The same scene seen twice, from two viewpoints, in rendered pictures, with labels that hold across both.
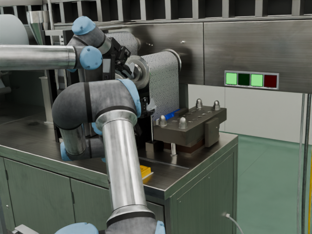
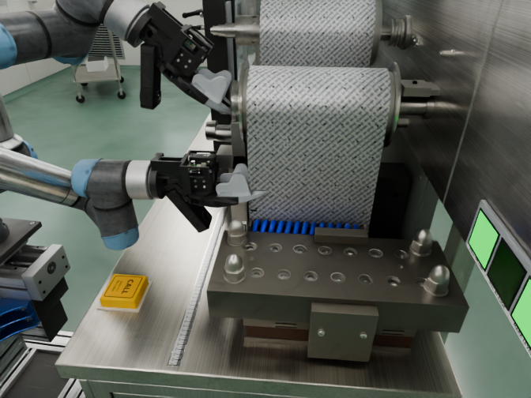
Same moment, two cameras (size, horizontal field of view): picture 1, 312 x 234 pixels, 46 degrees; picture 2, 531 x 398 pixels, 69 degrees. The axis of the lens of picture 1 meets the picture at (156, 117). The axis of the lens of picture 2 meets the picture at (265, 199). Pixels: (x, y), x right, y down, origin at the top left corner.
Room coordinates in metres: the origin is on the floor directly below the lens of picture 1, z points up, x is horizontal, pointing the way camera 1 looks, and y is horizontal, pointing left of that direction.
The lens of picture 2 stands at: (1.26, -0.54, 1.47)
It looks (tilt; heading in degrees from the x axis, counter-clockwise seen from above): 32 degrees down; 60
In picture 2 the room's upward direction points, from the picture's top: straight up
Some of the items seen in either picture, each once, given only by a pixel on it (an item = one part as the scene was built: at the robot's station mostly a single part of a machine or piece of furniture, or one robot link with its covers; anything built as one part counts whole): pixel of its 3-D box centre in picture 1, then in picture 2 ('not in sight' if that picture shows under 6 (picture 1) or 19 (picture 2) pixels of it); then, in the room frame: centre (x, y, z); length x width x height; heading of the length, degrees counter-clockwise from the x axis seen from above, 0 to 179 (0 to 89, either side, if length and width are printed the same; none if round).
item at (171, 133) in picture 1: (192, 122); (329, 276); (1.61, -0.17, 1.00); 0.40 x 0.16 x 0.06; 145
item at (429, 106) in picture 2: not in sight; (410, 106); (1.82, -0.09, 1.25); 0.07 x 0.04 x 0.04; 145
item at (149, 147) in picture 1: (166, 137); not in sight; (1.64, -0.05, 0.92); 0.28 x 0.04 x 0.04; 145
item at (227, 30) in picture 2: not in sight; (224, 30); (1.65, 0.33, 1.33); 0.06 x 0.03 x 0.03; 145
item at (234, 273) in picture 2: (183, 122); (234, 265); (1.45, -0.11, 1.05); 0.04 x 0.04 x 0.04
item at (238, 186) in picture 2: (152, 104); (240, 186); (1.53, 0.01, 1.11); 0.09 x 0.03 x 0.06; 144
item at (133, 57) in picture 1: (136, 72); (245, 101); (1.57, 0.08, 1.25); 0.15 x 0.01 x 0.15; 55
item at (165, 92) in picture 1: (165, 98); (310, 185); (1.64, -0.05, 1.11); 0.23 x 0.01 x 0.18; 145
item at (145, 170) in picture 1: (138, 171); (125, 290); (1.29, 0.08, 0.91); 0.07 x 0.07 x 0.02; 55
